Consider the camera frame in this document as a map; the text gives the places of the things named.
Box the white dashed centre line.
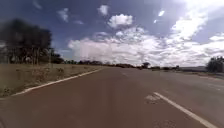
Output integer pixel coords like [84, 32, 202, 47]
[121, 71, 219, 128]

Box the group of dark trees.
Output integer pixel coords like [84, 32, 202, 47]
[0, 18, 65, 65]

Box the reddish-brown asphalt road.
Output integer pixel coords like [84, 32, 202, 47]
[0, 66, 224, 128]

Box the dry grass verge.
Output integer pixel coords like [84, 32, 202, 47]
[0, 63, 103, 98]

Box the grass strip beyond road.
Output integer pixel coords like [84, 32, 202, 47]
[151, 68, 224, 80]

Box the distant row of trees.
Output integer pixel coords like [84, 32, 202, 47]
[63, 59, 181, 71]

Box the dark tree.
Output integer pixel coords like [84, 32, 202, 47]
[205, 56, 224, 74]

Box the white road edge line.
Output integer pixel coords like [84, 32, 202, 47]
[11, 67, 105, 97]

